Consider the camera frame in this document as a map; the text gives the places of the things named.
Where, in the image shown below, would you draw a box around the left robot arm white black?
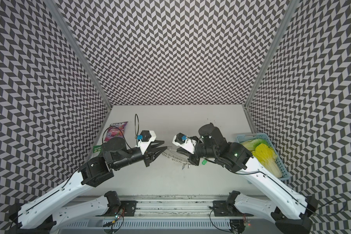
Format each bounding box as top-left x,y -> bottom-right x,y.
8,136 -> 167,234

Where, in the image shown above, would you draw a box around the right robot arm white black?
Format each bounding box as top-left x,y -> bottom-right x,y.
173,123 -> 318,234

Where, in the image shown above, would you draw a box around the purple candy bag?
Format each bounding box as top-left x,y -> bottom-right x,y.
102,121 -> 128,142

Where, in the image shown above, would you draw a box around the green candy bag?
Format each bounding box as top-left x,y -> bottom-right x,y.
93,145 -> 101,154

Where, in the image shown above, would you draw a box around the yellow green plastic bag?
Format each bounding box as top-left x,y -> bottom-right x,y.
242,138 -> 283,178

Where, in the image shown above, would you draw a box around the left base wiring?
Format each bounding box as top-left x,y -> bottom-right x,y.
103,208 -> 126,234

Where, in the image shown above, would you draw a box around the base wiring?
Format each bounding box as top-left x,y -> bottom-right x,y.
103,208 -> 126,234
208,204 -> 252,234

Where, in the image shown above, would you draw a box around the right base wiring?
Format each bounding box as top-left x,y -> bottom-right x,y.
208,204 -> 252,234

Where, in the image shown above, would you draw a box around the light blue plastic basket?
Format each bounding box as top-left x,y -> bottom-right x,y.
236,133 -> 290,181

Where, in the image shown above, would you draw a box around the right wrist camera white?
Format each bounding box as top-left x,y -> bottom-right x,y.
172,133 -> 198,154

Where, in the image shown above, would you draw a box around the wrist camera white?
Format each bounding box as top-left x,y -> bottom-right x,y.
172,133 -> 198,154
137,130 -> 157,155

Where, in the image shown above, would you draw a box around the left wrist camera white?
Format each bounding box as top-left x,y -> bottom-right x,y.
137,130 -> 157,155

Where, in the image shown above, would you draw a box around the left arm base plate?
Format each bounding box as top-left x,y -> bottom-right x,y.
99,200 -> 137,217

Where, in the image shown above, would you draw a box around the aluminium frame rail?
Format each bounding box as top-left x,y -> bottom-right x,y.
56,195 -> 278,234

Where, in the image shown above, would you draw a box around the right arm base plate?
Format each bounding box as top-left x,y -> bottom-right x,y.
212,200 -> 253,217

